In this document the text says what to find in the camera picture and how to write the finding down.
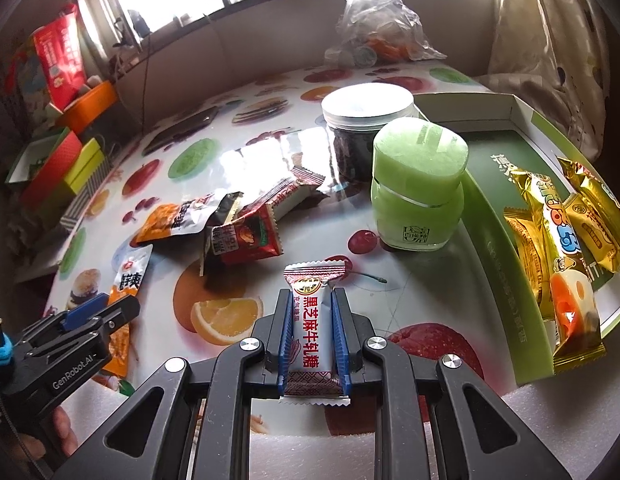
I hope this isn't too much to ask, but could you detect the red box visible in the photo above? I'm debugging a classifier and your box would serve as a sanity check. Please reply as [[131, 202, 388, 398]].
[[5, 127, 85, 208]]

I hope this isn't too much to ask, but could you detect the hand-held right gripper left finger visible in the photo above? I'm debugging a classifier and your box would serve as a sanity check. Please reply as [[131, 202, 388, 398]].
[[65, 287, 296, 480]]

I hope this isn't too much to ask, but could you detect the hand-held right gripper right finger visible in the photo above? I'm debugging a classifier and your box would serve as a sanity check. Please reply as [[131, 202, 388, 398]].
[[330, 287, 566, 480]]

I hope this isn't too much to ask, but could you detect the clear jar with white lid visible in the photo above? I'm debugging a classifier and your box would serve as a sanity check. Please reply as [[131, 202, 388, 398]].
[[321, 85, 415, 183]]

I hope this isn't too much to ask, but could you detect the cream patterned curtain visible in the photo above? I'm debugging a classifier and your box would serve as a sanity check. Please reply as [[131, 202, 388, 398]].
[[477, 0, 620, 161]]

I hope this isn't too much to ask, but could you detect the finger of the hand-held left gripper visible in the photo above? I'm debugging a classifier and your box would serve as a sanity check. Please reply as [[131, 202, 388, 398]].
[[92, 294, 141, 335], [20, 294, 111, 343]]

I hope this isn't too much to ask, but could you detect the white and orange snack packet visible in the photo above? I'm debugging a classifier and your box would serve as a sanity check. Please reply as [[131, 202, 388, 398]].
[[97, 245, 155, 381]]

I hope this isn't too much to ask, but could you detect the long gold cartoon snack packet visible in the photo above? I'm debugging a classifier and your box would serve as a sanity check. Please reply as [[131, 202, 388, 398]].
[[505, 167, 607, 376]]

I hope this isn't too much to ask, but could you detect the lime green box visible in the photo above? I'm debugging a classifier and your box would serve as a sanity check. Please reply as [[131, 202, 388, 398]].
[[50, 139, 107, 211]]

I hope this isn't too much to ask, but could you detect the dark smartphone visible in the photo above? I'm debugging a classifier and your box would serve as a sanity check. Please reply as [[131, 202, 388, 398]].
[[141, 106, 221, 157]]

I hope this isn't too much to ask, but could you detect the red paper bag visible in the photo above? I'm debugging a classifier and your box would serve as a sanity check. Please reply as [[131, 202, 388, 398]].
[[32, 4, 88, 111]]

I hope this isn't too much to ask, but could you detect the striped box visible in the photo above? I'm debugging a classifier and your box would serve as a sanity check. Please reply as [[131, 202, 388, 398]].
[[59, 157, 118, 233]]

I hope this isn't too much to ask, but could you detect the clear plastic bag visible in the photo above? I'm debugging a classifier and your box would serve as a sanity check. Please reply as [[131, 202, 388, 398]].
[[324, 0, 448, 68]]

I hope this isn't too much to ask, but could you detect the colourful cartoon bag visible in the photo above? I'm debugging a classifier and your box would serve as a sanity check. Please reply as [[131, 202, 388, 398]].
[[2, 42, 53, 121]]

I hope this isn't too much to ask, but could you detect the person's left hand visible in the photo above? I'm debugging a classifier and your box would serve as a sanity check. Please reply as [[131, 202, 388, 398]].
[[20, 402, 81, 461]]

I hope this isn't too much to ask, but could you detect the green cardboard box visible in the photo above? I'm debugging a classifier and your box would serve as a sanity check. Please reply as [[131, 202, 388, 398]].
[[412, 91, 620, 388]]

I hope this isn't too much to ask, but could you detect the gold candy packet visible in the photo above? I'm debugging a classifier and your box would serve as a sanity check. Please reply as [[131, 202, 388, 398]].
[[503, 207, 551, 311], [557, 156, 620, 273]]

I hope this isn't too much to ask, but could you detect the red and white nougat packet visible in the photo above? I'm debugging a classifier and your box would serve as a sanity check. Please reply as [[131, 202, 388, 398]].
[[279, 255, 353, 408], [240, 165, 327, 221]]

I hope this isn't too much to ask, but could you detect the white foam sheet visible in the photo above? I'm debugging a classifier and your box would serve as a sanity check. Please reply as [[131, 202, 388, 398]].
[[67, 380, 566, 480]]

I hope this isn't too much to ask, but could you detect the fruit printed tablecloth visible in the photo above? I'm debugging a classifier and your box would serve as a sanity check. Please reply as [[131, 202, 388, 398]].
[[42, 57, 521, 436]]

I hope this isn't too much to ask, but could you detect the green glass jar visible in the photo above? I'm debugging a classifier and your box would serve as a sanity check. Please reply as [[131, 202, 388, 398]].
[[370, 117, 470, 253]]

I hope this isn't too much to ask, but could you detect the orange box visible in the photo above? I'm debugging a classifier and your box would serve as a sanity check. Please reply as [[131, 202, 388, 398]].
[[55, 80, 120, 133]]

